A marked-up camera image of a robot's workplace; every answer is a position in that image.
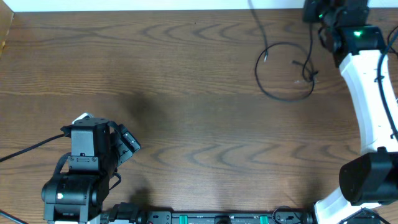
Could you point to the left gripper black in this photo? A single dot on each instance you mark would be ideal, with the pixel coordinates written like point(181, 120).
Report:
point(125, 144)

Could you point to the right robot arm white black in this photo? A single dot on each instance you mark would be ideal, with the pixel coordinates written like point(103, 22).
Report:
point(360, 53)

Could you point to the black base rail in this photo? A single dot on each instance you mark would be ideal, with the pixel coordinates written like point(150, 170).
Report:
point(130, 213)

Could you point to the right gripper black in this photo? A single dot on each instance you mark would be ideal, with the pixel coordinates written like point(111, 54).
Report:
point(313, 11)

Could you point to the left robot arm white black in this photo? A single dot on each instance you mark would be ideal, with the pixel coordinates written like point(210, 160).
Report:
point(80, 181)

